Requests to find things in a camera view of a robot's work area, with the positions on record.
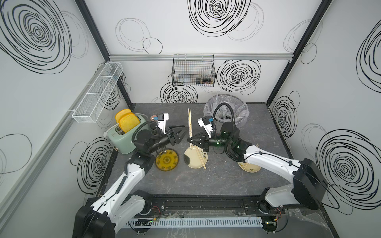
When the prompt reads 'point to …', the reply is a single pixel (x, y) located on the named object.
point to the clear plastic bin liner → (224, 112)
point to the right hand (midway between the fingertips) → (188, 141)
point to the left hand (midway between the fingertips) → (186, 130)
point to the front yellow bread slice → (128, 121)
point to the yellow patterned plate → (168, 161)
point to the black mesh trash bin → (224, 112)
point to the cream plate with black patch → (192, 159)
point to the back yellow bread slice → (119, 114)
